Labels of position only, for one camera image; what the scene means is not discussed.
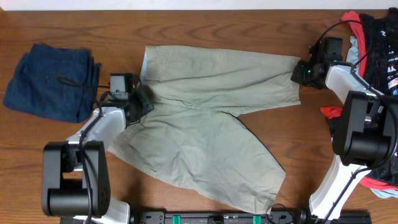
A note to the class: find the red garment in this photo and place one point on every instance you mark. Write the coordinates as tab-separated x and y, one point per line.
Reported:
332	112

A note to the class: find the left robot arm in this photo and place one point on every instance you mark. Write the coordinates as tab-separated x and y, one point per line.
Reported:
75	179

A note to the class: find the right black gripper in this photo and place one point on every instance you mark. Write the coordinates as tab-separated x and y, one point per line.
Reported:
298	76

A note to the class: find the khaki shorts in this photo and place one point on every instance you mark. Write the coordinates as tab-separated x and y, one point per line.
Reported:
193	138

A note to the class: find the black patterned shirt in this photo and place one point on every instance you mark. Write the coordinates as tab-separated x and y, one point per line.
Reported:
380	35

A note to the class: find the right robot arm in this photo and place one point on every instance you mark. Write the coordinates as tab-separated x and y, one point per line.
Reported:
365	137

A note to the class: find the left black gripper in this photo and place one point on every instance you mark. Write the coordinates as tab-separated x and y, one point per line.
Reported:
148	99

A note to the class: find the light blue garment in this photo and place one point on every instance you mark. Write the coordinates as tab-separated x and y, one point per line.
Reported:
353	52

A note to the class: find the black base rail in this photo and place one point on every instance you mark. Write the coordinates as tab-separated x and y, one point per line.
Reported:
278	215

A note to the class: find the folded navy blue shorts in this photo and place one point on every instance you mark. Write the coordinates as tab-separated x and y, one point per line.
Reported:
52	83

